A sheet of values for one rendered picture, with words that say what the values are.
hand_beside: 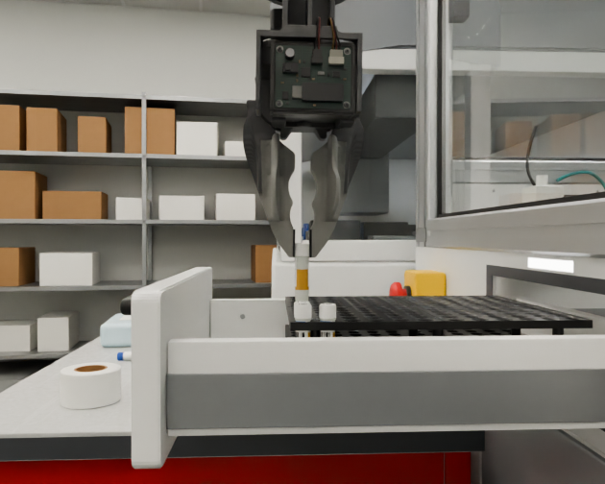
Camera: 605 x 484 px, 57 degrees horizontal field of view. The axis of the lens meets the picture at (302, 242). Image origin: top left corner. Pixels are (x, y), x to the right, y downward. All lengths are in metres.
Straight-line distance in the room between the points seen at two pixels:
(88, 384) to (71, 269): 3.58
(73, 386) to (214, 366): 0.37
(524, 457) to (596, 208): 0.27
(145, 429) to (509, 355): 0.24
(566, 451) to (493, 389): 0.16
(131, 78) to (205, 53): 0.63
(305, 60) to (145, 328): 0.20
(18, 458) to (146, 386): 0.34
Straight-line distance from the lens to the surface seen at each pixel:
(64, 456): 0.66
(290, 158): 0.43
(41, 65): 4.99
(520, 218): 0.59
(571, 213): 0.51
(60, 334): 4.40
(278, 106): 0.38
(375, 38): 1.38
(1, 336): 4.55
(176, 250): 4.65
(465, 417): 0.40
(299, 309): 0.40
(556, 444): 0.56
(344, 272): 1.30
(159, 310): 0.35
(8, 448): 0.68
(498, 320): 0.44
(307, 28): 0.39
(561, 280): 0.53
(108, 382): 0.72
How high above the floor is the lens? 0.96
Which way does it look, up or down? level
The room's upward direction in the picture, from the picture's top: straight up
